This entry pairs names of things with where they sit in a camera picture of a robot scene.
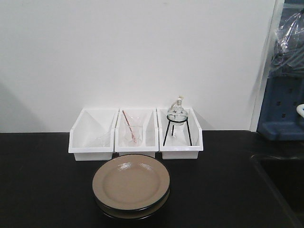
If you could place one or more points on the tan ceramic plate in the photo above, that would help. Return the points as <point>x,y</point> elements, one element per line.
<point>133,213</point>
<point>131,182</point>

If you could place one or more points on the clear glass beaker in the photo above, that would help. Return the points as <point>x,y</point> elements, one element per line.
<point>138,133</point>

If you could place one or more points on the middle white storage bin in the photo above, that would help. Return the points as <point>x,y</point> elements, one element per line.
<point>145,117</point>

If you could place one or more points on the white storage bin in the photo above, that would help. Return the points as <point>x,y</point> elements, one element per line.
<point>178,146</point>
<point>92,136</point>
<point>145,117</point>

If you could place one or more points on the round glass flask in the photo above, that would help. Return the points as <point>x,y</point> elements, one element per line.
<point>176,113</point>

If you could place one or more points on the red glass stirring rod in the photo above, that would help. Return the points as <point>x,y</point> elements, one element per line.
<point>128,124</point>

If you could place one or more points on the right white storage bin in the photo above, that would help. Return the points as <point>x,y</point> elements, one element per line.
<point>178,146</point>

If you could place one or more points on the left white storage bin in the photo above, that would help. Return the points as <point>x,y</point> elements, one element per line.
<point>92,136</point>

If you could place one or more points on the blue-grey pegboard drying rack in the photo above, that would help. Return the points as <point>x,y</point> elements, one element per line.
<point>279,119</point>

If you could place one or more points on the clear plastic bag of pegs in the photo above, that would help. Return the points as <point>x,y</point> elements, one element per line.
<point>288,59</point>

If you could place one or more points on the black lab sink basin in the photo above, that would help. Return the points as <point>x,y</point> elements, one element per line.
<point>285,178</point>

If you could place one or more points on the white lab faucet green knobs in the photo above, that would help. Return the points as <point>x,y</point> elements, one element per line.
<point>300,110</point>

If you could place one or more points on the black wire tripod stand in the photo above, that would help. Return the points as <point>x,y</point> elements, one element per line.
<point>177,128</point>

